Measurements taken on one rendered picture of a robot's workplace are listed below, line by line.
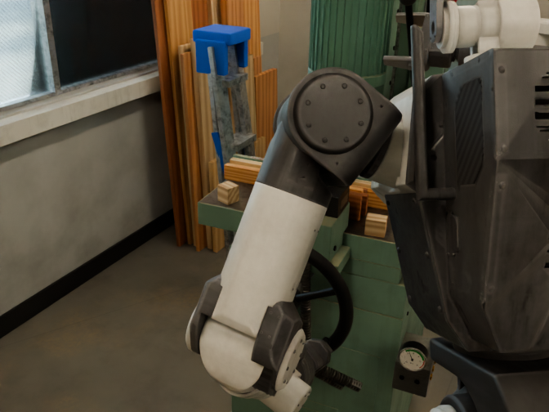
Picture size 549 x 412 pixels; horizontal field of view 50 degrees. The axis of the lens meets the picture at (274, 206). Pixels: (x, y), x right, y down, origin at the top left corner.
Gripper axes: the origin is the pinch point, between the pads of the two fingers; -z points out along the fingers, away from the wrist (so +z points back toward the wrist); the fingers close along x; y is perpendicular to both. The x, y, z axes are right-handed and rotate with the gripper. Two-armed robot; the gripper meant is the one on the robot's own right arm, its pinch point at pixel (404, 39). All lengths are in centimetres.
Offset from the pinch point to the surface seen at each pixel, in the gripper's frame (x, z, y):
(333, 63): 3.6, -14.6, 5.1
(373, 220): 29.6, -1.3, 23.8
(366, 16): -4.0, -8.8, -1.1
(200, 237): 4, -111, 164
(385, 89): -4.0, -6.9, 24.2
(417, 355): 53, 13, 38
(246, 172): 20, -39, 34
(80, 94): -22, -144, 82
